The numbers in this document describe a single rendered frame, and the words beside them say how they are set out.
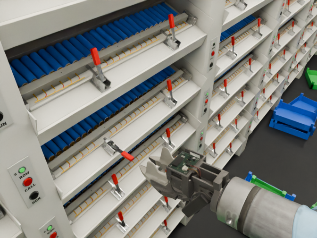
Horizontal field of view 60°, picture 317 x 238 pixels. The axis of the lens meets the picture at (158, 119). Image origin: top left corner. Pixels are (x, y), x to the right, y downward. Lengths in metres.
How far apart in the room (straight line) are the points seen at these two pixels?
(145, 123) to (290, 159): 1.56
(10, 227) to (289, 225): 0.53
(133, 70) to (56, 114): 0.22
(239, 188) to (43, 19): 0.43
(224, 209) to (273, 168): 1.60
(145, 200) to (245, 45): 0.81
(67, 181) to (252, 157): 1.63
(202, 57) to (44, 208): 0.65
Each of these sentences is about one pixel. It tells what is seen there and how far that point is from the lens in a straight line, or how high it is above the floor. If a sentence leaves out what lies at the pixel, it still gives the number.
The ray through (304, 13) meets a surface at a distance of 2.29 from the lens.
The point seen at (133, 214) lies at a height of 0.55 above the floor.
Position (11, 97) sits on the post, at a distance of 0.49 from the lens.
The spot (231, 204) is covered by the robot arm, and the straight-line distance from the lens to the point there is 0.52.
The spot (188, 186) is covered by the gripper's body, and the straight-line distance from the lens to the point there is 0.56.
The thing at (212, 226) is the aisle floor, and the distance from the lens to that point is 1.73.
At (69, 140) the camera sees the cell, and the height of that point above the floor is 1.00.
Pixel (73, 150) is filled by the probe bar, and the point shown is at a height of 0.99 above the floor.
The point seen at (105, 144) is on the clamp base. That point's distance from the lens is 0.74.
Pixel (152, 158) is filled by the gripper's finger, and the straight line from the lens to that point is 0.67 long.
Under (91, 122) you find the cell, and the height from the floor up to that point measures 1.00.
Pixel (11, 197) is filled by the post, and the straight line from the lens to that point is 0.60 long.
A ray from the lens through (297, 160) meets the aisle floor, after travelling 2.24.
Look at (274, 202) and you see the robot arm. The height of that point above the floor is 1.08.
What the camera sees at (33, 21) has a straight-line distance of 0.48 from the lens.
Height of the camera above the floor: 1.48
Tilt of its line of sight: 39 degrees down
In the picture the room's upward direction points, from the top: straight up
